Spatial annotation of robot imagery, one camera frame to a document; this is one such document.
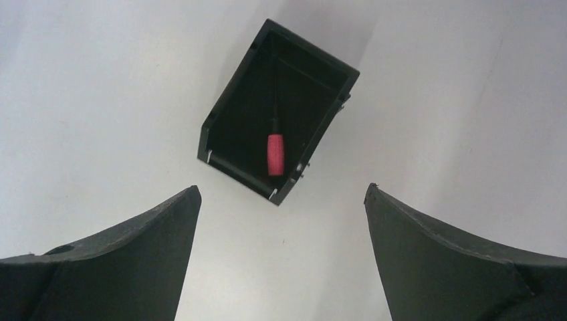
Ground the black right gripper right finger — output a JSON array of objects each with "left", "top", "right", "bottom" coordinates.
[{"left": 364, "top": 183, "right": 566, "bottom": 320}]

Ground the black plastic storage bin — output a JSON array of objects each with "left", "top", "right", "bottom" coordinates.
[{"left": 198, "top": 19, "right": 360, "bottom": 205}]

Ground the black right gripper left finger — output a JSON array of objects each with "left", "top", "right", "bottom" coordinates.
[{"left": 1, "top": 186, "right": 202, "bottom": 320}]

